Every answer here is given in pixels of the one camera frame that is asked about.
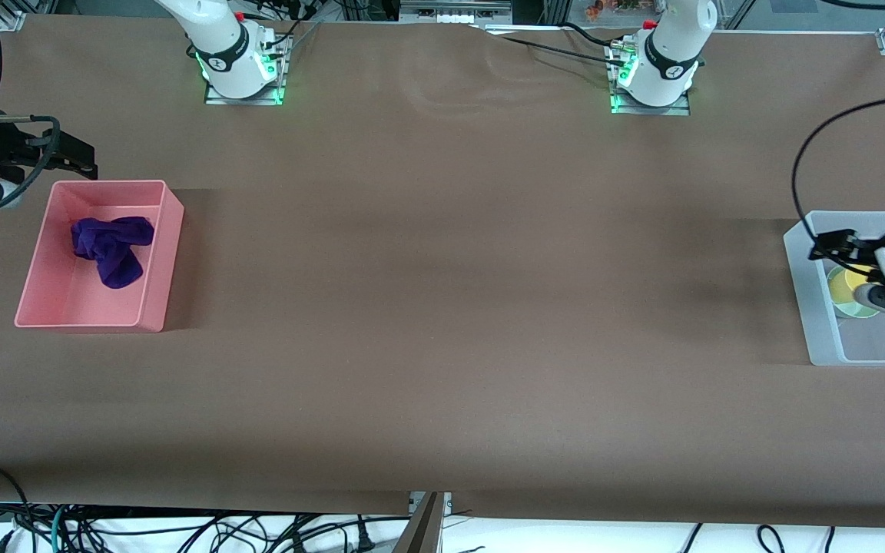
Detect yellow plastic cup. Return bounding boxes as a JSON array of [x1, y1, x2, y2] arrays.
[[828, 265, 877, 306]]

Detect pale green bowl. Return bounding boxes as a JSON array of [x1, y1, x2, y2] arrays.
[[831, 265, 883, 320]]

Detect purple cloth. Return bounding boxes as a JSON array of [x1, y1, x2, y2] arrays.
[[70, 216, 156, 290]]

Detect translucent plastic bin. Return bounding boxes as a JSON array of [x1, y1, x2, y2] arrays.
[[784, 210, 885, 367]]

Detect pink plastic bin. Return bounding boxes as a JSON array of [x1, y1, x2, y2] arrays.
[[14, 180, 185, 333]]

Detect orange background objects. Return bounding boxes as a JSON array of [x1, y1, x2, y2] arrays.
[[585, 0, 643, 21]]

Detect white power strip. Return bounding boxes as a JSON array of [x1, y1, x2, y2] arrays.
[[400, 0, 512, 25]]

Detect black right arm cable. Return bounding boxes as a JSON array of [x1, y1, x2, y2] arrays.
[[0, 19, 61, 214]]

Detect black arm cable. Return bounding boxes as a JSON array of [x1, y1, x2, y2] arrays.
[[0, 19, 61, 214], [791, 92, 885, 240]]

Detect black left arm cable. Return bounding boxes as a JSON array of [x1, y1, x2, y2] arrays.
[[791, 92, 885, 240]]

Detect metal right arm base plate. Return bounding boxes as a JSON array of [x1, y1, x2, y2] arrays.
[[204, 35, 287, 106]]

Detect black cable across table edge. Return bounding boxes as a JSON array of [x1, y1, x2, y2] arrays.
[[477, 22, 631, 68]]

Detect teal cable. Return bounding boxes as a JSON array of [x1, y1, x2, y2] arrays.
[[48, 505, 69, 553]]

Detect black cable tangle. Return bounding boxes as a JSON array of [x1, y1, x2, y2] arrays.
[[66, 512, 413, 553]]

